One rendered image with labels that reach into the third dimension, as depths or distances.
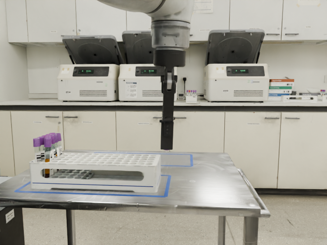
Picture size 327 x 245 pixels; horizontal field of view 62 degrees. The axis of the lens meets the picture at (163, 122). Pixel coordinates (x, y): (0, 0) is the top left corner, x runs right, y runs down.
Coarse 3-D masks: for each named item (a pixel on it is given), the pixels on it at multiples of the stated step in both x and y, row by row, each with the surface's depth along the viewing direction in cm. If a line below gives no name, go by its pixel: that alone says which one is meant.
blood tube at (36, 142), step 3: (36, 138) 64; (39, 138) 64; (33, 141) 63; (36, 141) 63; (39, 141) 64; (33, 144) 64; (36, 144) 63; (39, 144) 64; (36, 147) 63; (39, 147) 64; (36, 150) 63; (39, 150) 64; (36, 153) 63; (39, 153) 64; (36, 156) 63; (39, 156) 64; (36, 159) 63; (39, 159) 64
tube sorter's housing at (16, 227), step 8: (0, 176) 98; (0, 208) 87; (8, 208) 91; (16, 208) 95; (0, 216) 87; (16, 216) 95; (0, 224) 87; (8, 224) 91; (16, 224) 95; (0, 232) 87; (8, 232) 91; (16, 232) 95; (0, 240) 87; (8, 240) 91; (16, 240) 95
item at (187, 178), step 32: (192, 160) 87; (224, 160) 87; (0, 192) 61; (32, 192) 61; (64, 192) 61; (96, 192) 61; (128, 192) 61; (160, 192) 61; (192, 192) 61; (224, 192) 61; (256, 192) 71; (224, 224) 99; (256, 224) 54
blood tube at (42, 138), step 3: (42, 138) 65; (42, 141) 65; (42, 144) 65; (42, 147) 65; (42, 150) 65; (42, 153) 65; (42, 156) 65; (42, 159) 65; (42, 171) 66; (42, 174) 66
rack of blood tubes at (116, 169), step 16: (32, 160) 64; (64, 160) 66; (80, 160) 66; (96, 160) 66; (112, 160) 65; (128, 160) 65; (144, 160) 64; (160, 160) 69; (32, 176) 63; (64, 176) 65; (80, 176) 64; (96, 176) 70; (112, 176) 70; (128, 176) 70; (144, 176) 61; (160, 176) 69
